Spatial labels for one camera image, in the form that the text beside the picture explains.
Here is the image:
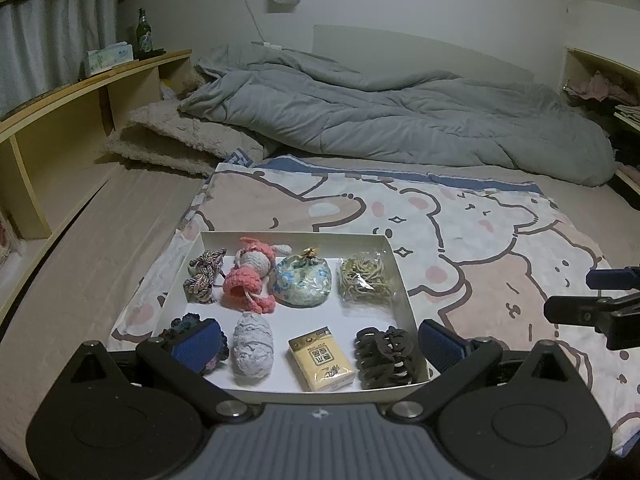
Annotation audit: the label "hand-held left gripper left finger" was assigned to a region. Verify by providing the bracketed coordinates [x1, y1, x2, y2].
[64, 318, 253, 423]

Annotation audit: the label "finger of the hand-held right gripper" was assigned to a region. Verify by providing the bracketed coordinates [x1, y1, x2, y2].
[586, 267, 640, 291]
[544, 292, 640, 328]

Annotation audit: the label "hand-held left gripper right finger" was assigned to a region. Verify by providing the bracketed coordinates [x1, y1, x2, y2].
[386, 320, 576, 423]

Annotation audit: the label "dark crocheted scrunchie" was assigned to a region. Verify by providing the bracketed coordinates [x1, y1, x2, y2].
[159, 312, 230, 376]

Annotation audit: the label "black hair claw clip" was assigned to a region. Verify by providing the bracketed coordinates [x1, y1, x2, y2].
[355, 326, 423, 389]

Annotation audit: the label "white scrunchie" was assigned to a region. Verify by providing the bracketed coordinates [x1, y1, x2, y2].
[233, 311, 276, 378]

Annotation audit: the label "braided rope bow hair clip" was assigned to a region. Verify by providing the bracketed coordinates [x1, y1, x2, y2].
[182, 248, 227, 304]

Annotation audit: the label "pink white crochet doll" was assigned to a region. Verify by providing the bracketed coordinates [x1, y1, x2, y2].
[222, 237, 293, 316]

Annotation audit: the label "clear bag of rubber bands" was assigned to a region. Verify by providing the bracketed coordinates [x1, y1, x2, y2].
[339, 252, 391, 305]

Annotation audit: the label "yellow tissue pack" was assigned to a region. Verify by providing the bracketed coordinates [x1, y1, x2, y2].
[288, 327, 357, 392]

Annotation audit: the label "white shallow cardboard box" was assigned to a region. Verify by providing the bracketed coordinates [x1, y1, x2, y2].
[111, 231, 431, 403]

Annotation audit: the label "embroidered floral round pouch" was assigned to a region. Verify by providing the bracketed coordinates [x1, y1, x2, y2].
[272, 247, 333, 308]

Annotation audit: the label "cartoon bear printed blanket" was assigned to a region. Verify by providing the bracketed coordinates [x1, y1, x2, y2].
[111, 157, 640, 456]

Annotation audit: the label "dark clothes pile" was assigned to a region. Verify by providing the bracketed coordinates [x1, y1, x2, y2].
[607, 129, 640, 166]

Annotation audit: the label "pink crumpled clothes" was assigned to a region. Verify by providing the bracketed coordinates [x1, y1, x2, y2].
[565, 72, 636, 106]

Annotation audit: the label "beige fluffy folded blanket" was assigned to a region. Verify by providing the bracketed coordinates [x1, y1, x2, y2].
[102, 100, 266, 178]

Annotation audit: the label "wooden clothes shelf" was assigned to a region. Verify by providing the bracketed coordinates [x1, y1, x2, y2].
[562, 46, 640, 196]

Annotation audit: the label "grey duvet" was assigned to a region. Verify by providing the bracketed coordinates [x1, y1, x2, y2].
[179, 44, 616, 186]

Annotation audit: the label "wooden bedside shelf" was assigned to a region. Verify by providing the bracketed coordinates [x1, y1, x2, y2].
[0, 49, 193, 311]

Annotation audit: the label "tissue box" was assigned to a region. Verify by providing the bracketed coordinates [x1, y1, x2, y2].
[84, 44, 135, 77]

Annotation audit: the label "green glass bottle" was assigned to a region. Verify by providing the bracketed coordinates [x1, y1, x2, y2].
[135, 8, 155, 59]

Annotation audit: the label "grey curtain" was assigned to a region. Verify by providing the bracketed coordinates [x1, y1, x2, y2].
[0, 0, 121, 118]

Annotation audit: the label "white charging cable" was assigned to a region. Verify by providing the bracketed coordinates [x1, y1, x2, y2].
[235, 0, 271, 46]

